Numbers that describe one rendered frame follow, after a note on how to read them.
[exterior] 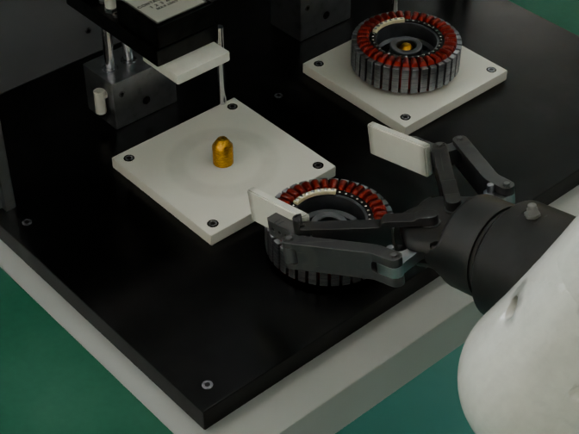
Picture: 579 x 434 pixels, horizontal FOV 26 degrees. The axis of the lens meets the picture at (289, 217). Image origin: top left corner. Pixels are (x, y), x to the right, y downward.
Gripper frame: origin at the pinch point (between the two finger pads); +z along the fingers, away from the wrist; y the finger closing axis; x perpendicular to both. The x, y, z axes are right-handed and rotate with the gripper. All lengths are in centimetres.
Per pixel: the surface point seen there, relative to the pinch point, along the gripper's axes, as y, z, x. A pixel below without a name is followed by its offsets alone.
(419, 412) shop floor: 44, 40, -79
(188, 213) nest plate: -7.3, 10.8, -4.5
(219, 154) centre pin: -1.0, 13.7, -2.3
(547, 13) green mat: 48, 15, -7
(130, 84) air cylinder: -1.8, 25.6, 1.9
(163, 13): -1.5, 17.6, 11.0
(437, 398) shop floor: 48, 40, -78
